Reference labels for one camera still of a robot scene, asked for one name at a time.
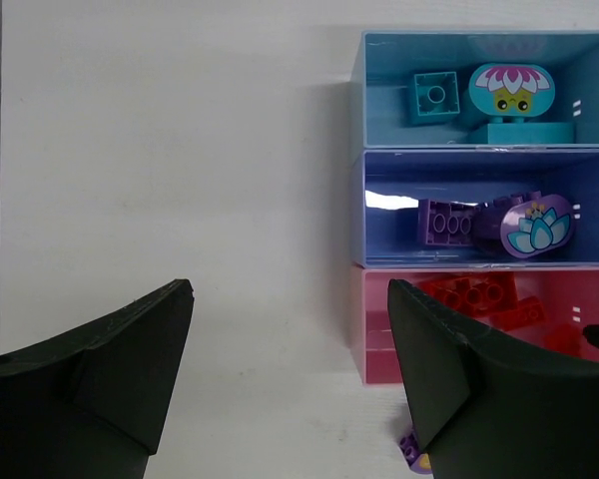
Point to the purple lotus lego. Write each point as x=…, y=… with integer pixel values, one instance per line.
x=523, y=225

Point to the red slope lego brick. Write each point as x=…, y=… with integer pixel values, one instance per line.
x=475, y=295

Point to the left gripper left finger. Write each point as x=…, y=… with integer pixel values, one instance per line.
x=92, y=402

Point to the teal square lego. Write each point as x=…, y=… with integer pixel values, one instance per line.
x=433, y=98

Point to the blue container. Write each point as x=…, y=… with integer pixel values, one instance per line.
x=464, y=89

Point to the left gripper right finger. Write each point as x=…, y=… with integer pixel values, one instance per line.
x=485, y=404

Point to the purple lego brick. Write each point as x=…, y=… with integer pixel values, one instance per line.
x=445, y=223

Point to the teal flower face lego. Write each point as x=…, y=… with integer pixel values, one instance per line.
x=504, y=105

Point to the purple butterfly lego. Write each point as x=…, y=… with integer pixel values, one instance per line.
x=418, y=461

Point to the purple container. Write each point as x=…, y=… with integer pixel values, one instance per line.
x=386, y=187

